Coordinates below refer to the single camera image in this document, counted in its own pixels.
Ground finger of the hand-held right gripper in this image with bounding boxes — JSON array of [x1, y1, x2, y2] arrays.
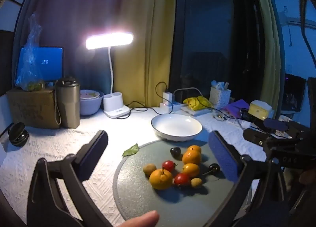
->
[[254, 118, 290, 132], [243, 128, 272, 147]]

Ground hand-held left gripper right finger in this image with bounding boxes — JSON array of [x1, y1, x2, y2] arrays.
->
[[208, 130, 290, 227]]

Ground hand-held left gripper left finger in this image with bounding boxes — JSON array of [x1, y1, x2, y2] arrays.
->
[[27, 130, 109, 227]]

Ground dark cherry with stem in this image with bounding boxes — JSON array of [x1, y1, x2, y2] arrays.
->
[[202, 163, 221, 175]]

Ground small oval orange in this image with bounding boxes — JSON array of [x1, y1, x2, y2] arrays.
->
[[182, 163, 200, 177]]

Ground red cherry tomato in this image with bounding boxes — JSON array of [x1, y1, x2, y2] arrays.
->
[[174, 173, 190, 187], [162, 160, 177, 172]]

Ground white bowl with dark rim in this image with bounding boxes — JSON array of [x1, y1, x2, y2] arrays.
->
[[151, 114, 203, 141]]

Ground tan round fruit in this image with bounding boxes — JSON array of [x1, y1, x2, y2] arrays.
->
[[143, 164, 157, 175]]

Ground large orange with stem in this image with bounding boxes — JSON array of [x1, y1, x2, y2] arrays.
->
[[149, 168, 173, 190]]

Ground person's right hand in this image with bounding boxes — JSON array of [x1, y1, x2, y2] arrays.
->
[[299, 168, 316, 186]]

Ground person's left hand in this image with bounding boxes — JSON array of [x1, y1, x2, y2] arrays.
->
[[118, 211, 160, 227]]

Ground yellow and white box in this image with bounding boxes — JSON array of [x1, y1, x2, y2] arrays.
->
[[248, 100, 274, 120]]

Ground white textured tablecloth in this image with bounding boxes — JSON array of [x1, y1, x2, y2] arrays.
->
[[0, 94, 272, 227]]

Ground purple cloth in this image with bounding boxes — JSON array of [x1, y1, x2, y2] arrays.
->
[[221, 99, 250, 118]]

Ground green leaf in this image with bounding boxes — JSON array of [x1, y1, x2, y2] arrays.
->
[[122, 142, 139, 157]]

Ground black screen device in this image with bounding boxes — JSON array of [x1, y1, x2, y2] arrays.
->
[[281, 74, 307, 112]]

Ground lavender bowl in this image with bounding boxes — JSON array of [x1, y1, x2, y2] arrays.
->
[[79, 90, 104, 116]]

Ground flat white box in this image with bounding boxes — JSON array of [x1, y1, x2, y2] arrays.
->
[[181, 107, 213, 116]]

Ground white desk lamp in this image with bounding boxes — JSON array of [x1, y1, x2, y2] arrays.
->
[[85, 32, 135, 119]]

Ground white woven basket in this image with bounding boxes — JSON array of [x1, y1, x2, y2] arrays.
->
[[209, 86, 232, 106]]

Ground grey metal tumbler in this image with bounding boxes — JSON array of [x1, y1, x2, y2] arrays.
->
[[54, 77, 81, 129]]

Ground small white bowl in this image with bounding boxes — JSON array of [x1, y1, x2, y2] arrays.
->
[[80, 90, 100, 99]]

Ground grey round board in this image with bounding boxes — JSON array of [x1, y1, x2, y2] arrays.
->
[[113, 139, 252, 227]]

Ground yellow printed bag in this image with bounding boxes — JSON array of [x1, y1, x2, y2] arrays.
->
[[183, 96, 213, 111]]

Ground white packets in basket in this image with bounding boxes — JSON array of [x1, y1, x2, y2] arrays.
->
[[211, 80, 229, 90]]

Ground white power strip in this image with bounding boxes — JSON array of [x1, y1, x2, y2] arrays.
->
[[159, 102, 183, 114]]

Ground cardboard box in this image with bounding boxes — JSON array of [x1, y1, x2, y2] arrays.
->
[[6, 88, 61, 129]]

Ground black round case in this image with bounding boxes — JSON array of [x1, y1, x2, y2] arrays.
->
[[8, 122, 29, 147]]

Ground green curtain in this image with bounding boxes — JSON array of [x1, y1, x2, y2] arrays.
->
[[247, 0, 288, 119]]

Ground white charger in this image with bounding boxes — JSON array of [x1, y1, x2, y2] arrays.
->
[[162, 92, 174, 105]]

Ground tablet with blue screen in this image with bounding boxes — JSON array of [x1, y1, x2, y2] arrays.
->
[[15, 46, 64, 85]]

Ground dark glass window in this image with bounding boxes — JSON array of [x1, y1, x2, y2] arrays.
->
[[170, 0, 262, 101]]

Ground clear plastic bag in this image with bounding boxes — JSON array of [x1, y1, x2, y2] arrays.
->
[[15, 14, 46, 92]]

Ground yellow curtain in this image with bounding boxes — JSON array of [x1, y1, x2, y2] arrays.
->
[[114, 0, 177, 107]]

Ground dark blue curtain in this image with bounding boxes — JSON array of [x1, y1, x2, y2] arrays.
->
[[15, 0, 134, 94]]

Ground white cable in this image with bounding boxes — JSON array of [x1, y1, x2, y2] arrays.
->
[[173, 87, 200, 99]]

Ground black cable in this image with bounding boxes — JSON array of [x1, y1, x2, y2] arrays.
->
[[125, 82, 171, 115]]

